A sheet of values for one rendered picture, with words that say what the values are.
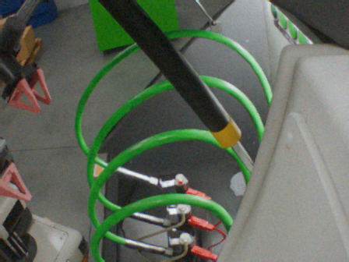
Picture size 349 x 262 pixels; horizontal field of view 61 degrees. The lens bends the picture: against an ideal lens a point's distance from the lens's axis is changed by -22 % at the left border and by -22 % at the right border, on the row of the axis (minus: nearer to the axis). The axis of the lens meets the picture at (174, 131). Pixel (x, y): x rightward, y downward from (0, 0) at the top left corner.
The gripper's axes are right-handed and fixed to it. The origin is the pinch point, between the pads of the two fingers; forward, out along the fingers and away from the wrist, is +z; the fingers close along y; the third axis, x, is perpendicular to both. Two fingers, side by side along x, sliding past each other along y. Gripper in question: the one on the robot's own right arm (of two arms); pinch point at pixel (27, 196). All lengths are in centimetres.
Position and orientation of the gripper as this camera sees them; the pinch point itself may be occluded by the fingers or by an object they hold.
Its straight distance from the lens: 68.1
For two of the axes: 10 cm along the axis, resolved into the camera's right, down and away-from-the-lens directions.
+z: 8.0, 5.6, 2.3
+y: 5.6, -5.6, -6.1
